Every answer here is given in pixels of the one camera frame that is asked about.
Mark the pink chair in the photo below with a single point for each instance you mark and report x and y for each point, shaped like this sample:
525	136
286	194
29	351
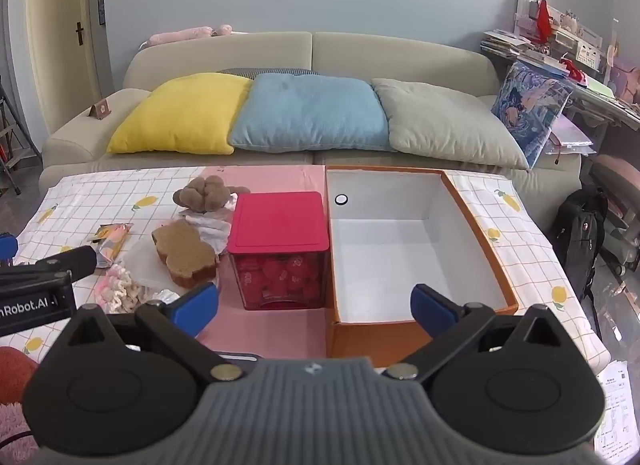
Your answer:
620	175

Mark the black backpack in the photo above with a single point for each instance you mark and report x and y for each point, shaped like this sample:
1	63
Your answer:
580	240

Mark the pink plush toy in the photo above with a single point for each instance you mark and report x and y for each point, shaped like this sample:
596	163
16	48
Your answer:
180	35

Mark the small dark wall picture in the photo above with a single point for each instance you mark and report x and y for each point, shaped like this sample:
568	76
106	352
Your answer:
101	7

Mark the checked lemon tablecloth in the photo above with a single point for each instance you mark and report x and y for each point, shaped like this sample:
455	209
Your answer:
115	190

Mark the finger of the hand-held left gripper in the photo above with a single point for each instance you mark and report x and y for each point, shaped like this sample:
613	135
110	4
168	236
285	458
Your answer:
60	265
7	248

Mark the orange cardboard box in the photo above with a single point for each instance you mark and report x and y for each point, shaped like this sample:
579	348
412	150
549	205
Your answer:
400	255

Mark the yellow pillow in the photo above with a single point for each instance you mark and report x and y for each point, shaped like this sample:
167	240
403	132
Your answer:
185	112

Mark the clear plastic bag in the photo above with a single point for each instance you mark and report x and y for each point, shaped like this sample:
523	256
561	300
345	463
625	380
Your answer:
140	265

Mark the pink plastic folder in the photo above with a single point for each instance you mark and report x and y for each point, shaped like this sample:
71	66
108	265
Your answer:
570	135

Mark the pink table mat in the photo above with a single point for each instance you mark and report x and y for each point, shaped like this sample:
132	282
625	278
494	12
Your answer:
280	177

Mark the brown plush toy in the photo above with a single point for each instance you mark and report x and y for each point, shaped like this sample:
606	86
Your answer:
202	192

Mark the orange snack packet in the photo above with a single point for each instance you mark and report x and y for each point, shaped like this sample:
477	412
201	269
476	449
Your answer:
112	242

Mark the pink fluffy cloth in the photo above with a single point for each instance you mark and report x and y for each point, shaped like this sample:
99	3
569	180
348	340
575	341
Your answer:
12	430

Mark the red lidded plastic container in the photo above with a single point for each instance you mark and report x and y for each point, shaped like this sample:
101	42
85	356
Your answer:
280	220

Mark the brown bear-shaped toast toy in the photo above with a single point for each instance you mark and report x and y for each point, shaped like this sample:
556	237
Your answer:
182	250

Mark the red cushion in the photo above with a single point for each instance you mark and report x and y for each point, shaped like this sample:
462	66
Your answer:
15	375

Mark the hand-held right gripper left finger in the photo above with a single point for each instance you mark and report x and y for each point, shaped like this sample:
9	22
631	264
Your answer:
192	307

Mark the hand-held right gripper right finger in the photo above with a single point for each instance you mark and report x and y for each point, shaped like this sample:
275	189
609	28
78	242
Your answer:
431	309

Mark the blue printed pillow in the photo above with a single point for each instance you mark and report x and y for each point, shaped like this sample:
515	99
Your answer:
530	105

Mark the white mesh cloth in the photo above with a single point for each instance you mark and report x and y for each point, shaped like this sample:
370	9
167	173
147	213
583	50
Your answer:
212	232

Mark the red hanging ornament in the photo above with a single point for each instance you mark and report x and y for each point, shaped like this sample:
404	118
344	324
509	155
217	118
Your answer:
544	20

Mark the small brown box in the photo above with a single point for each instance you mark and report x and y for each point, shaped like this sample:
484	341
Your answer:
100	111

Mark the pink knitted scrunchie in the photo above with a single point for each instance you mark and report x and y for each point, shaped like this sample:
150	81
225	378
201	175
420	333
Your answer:
117	290

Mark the light blue pillow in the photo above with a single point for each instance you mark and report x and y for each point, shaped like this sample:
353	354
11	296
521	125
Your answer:
310	112

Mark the printed paper sheets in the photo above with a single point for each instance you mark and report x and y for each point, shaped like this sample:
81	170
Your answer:
620	410

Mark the cluttered white desk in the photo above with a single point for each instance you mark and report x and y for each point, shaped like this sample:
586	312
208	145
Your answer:
595	90

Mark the beige sofa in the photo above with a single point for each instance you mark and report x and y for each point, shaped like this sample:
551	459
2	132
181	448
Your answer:
400	52

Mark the cream door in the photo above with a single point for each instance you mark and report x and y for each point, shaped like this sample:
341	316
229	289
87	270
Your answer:
60	35

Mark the beige pillow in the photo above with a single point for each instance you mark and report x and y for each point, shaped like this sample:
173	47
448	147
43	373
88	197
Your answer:
445	120

